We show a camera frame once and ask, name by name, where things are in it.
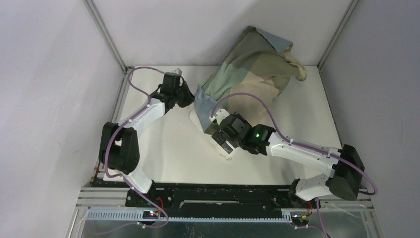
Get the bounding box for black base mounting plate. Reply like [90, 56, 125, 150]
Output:
[125, 183, 316, 218]

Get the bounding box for grey slotted cable duct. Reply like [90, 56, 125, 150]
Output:
[85, 209, 292, 223]

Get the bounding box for grey-blue pillowcase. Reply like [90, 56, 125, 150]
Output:
[188, 26, 308, 132]

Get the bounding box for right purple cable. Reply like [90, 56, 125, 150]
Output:
[210, 92, 379, 238]

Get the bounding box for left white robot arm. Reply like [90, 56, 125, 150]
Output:
[98, 69, 194, 207]

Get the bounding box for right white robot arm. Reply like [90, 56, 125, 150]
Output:
[209, 109, 365, 207]

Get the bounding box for aluminium frame post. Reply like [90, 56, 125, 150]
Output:
[317, 0, 360, 71]
[83, 0, 128, 72]

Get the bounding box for left aluminium frame post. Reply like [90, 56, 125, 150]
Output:
[83, 0, 128, 72]

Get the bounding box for white pillow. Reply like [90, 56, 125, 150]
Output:
[187, 104, 235, 161]

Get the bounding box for aluminium base frame rails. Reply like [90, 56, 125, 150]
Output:
[68, 66, 382, 238]

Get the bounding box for right aluminium frame post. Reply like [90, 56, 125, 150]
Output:
[317, 0, 360, 71]

